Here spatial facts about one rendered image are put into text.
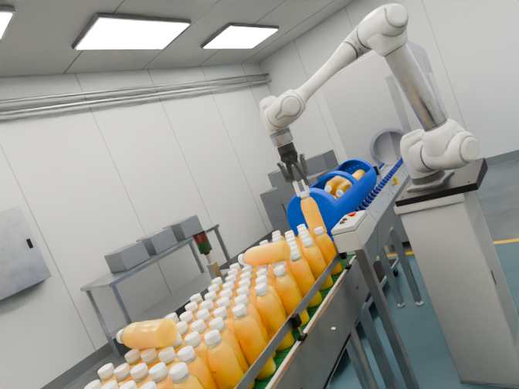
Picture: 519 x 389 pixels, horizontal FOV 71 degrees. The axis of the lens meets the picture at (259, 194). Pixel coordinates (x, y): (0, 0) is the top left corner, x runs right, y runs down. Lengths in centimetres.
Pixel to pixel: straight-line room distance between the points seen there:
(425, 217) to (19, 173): 412
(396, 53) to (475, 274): 106
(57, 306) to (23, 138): 192
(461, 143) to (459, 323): 93
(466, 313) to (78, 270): 395
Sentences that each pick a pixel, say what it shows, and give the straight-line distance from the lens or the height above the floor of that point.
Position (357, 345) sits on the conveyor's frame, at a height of 65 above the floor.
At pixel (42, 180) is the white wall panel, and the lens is 483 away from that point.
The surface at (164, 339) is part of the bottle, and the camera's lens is 103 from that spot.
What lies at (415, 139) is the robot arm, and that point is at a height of 128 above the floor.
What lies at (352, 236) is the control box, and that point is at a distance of 147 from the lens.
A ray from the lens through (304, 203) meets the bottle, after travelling 159.
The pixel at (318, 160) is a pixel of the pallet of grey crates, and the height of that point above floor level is 112.
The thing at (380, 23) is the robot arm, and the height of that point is 179.
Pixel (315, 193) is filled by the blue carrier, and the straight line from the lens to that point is 185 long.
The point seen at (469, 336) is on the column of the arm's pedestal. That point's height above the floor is 28.
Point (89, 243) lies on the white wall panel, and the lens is 486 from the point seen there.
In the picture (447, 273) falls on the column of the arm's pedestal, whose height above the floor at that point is 62.
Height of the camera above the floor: 147
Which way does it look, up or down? 5 degrees down
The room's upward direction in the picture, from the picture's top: 22 degrees counter-clockwise
